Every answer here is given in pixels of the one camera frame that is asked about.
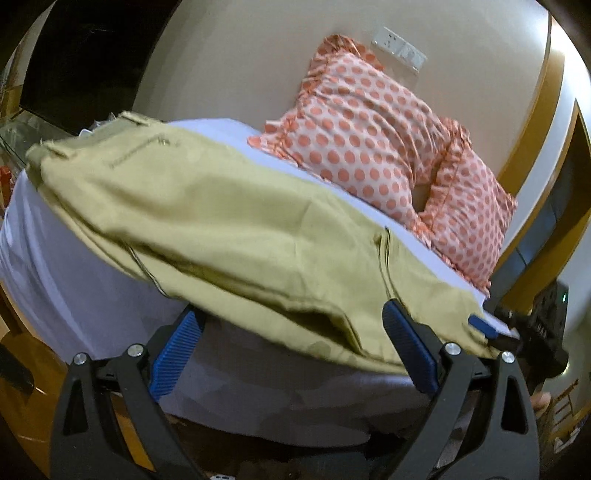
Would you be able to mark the khaki green pants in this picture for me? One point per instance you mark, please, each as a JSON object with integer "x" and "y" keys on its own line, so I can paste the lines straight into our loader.
{"x": 282, "y": 257}

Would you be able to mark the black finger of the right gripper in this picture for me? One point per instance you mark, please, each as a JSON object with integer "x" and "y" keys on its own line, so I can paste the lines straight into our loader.
{"x": 487, "y": 327}

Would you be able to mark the small polka dot pillow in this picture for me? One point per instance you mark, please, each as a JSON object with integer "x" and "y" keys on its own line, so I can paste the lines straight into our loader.
{"x": 468, "y": 212}

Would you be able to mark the large polka dot pillow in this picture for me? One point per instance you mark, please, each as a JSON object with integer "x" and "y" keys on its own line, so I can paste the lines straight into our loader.
{"x": 357, "y": 128}

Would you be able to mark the white wall socket panel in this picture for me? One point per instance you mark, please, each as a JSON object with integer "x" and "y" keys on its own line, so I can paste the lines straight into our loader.
{"x": 395, "y": 45}

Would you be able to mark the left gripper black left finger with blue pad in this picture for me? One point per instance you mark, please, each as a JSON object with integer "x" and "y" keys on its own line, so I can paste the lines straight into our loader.
{"x": 87, "y": 441}

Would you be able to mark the wooden door frame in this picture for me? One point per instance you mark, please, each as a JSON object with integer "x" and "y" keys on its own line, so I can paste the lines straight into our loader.
{"x": 548, "y": 172}

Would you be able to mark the black television screen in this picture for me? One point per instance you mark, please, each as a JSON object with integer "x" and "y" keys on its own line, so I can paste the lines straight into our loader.
{"x": 90, "y": 58}

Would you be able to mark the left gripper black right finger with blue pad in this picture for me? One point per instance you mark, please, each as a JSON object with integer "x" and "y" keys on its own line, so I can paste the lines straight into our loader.
{"x": 501, "y": 441}

